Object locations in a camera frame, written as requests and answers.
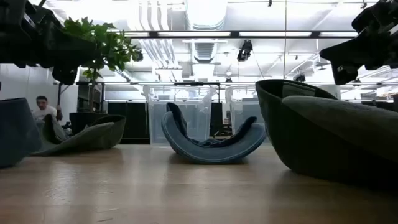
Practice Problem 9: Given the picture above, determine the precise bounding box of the white ceiling air duct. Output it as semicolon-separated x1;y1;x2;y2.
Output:
185;0;229;31

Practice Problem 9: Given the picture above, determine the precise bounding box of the black cabinet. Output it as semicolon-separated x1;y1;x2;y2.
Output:
107;101;150;144
210;101;224;138

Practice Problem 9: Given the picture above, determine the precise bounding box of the dark blue baseball cap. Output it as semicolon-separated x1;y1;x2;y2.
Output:
160;101;267;165
0;97;42;169

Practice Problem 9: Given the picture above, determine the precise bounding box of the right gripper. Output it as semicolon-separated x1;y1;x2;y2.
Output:
320;0;398;85

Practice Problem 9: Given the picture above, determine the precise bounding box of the person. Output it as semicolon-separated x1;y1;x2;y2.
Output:
32;95;63;124

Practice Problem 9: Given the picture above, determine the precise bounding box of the thin vertical pole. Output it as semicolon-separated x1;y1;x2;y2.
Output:
282;0;287;80

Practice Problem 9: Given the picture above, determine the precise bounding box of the black ceiling spotlight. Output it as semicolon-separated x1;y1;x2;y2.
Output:
237;39;254;63

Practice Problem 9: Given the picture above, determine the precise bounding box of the clear plastic storage bin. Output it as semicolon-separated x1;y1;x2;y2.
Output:
147;86;216;146
225;86;271;144

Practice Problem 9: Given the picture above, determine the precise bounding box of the green plant in black pot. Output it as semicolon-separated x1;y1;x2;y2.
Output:
63;17;144;135

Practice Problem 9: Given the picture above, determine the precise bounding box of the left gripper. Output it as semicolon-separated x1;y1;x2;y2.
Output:
17;0;96;85

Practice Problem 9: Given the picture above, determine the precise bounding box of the long ceiling light bar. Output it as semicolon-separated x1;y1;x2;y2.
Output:
107;30;359;39

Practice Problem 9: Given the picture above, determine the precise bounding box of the dark green baseball cap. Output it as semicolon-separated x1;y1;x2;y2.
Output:
30;113;127;157
255;78;398;191

